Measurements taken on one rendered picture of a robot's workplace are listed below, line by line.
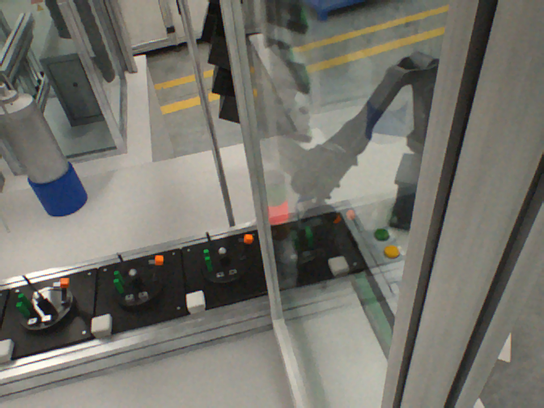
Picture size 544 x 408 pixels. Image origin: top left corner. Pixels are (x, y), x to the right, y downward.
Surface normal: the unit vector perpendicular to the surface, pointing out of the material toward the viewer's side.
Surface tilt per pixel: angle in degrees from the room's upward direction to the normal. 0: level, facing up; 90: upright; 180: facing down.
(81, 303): 0
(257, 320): 90
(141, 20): 90
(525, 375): 0
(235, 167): 0
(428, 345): 90
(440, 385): 90
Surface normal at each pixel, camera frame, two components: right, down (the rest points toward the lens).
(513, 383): -0.09, -0.73
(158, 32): 0.39, 0.61
